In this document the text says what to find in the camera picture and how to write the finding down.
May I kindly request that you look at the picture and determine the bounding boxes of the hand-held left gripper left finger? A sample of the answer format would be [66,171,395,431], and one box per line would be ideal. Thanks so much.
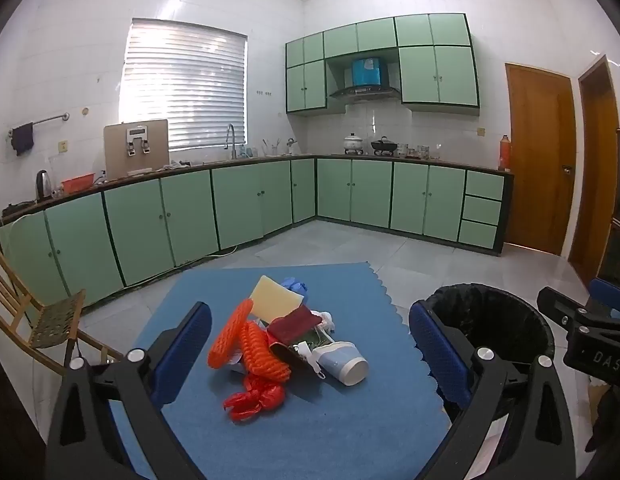
[45,301,213,480]

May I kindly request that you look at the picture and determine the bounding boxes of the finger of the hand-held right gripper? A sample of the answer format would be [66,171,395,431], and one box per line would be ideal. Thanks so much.
[537,286,598,331]
[590,277,620,318]

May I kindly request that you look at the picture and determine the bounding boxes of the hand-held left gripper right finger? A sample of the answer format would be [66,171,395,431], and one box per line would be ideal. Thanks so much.
[409,300,576,480]

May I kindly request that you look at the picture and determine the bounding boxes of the orange foam fruit net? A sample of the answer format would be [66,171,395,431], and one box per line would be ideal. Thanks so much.
[208,298,254,370]
[240,321,292,378]

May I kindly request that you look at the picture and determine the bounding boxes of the black lined trash bin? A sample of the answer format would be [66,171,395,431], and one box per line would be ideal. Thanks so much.
[422,284,556,421]

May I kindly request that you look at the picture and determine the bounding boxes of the red plastic mesh bag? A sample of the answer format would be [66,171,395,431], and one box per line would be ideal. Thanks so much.
[223,375,287,423]

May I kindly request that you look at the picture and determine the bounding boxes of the blue and white paper cup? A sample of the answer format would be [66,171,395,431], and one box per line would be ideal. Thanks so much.
[315,341,369,387]

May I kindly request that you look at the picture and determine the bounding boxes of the yellow sponge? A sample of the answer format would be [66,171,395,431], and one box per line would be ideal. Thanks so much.
[250,275,305,321]

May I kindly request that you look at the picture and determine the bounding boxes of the black wrapper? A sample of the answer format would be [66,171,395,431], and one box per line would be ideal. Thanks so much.
[272,342,316,371]

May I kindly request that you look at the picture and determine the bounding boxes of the red paper envelope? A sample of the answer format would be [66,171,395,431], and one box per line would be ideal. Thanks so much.
[266,306,323,346]

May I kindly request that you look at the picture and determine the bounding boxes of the green and white packet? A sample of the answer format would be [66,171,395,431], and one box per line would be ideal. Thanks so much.
[290,330,336,351]

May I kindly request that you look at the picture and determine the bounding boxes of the white plastic scrap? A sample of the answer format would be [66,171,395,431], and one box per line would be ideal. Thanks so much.
[297,341,325,378]

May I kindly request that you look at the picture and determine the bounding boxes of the blue disposable glove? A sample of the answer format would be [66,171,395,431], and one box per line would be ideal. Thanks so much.
[281,277,311,306]

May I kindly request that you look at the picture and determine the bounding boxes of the person's right hand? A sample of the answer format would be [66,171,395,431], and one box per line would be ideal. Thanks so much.
[587,385,620,453]

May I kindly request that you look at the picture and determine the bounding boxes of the blue table mat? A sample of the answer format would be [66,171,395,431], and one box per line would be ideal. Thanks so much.
[110,261,453,480]

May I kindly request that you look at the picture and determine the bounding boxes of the green base cabinets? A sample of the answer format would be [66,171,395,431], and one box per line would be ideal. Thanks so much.
[0,155,513,311]

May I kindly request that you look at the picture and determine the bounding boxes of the wooden chair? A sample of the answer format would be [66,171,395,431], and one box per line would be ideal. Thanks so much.
[0,237,123,376]

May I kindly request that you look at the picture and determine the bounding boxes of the orange basin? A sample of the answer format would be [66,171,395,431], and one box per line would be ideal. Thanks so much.
[61,174,96,193]

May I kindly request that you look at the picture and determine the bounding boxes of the row of glass jars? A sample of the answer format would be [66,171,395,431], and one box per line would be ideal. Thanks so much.
[397,143,443,160]

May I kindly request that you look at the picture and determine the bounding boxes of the brown board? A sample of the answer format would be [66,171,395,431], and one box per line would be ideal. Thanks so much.
[103,119,170,176]

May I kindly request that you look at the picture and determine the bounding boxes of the white device on board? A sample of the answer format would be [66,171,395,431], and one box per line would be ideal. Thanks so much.
[125,127,152,157]

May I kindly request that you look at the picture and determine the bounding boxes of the white window blind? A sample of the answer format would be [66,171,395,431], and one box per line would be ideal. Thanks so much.
[119,18,249,151]

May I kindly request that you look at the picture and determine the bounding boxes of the dark hanging towel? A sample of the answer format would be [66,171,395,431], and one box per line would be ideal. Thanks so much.
[11,123,35,157]

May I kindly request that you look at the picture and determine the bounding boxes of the metal towel bar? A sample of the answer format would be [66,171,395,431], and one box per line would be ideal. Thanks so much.
[9,112,71,137]

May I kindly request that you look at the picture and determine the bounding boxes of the range hood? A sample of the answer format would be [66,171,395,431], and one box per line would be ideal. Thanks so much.
[329,85,401,105]

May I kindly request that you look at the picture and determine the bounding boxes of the wooden door with handle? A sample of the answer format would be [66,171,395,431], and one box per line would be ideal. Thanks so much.
[505,62,577,257]

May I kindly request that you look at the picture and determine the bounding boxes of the green wall cabinets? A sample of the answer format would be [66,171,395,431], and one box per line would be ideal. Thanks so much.
[285,12,481,117]

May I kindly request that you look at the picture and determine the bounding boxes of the blue hood duct cover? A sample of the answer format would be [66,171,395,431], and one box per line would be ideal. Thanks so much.
[351,57,383,87]

